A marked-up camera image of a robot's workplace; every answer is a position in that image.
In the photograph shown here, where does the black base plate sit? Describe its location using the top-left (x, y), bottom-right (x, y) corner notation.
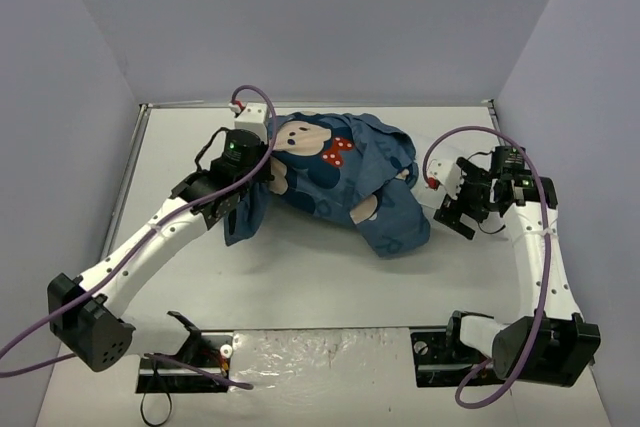
top-left (410, 326), bottom-right (485, 388)
top-left (135, 310), bottom-right (234, 395)

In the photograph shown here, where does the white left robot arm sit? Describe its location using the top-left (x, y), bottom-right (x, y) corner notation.
top-left (47, 127), bottom-right (270, 372)

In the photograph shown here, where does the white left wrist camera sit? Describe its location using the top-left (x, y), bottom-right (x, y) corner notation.
top-left (229, 101), bottom-right (269, 143)

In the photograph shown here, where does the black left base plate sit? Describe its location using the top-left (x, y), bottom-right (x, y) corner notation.
top-left (135, 310), bottom-right (234, 395)

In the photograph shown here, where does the white pillow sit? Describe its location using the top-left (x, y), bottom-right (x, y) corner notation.
top-left (409, 133), bottom-right (466, 216)

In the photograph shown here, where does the blue letter print pillowcase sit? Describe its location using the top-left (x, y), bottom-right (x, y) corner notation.
top-left (224, 112), bottom-right (431, 258)

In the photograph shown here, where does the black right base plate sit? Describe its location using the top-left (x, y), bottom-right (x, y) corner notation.
top-left (410, 326), bottom-right (485, 388)

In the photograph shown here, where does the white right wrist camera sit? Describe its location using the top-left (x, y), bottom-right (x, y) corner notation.
top-left (426, 159), bottom-right (463, 199)

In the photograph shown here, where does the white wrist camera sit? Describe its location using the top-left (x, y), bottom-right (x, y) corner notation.
top-left (426, 159), bottom-right (463, 199)
top-left (229, 101), bottom-right (269, 143)

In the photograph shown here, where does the black thin wire loop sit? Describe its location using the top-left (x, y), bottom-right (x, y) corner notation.
top-left (139, 369), bottom-right (174, 426)

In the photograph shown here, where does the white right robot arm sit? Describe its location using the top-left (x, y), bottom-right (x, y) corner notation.
top-left (427, 146), bottom-right (601, 387)

